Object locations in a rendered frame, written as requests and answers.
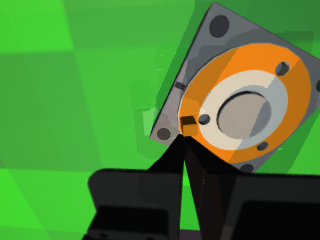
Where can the orange round plate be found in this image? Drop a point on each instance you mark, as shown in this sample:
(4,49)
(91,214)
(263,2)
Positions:
(248,67)

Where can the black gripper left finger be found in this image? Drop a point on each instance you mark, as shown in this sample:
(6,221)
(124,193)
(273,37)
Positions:
(158,187)

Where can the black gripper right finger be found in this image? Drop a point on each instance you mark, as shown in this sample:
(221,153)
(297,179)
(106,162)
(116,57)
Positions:
(219,189)

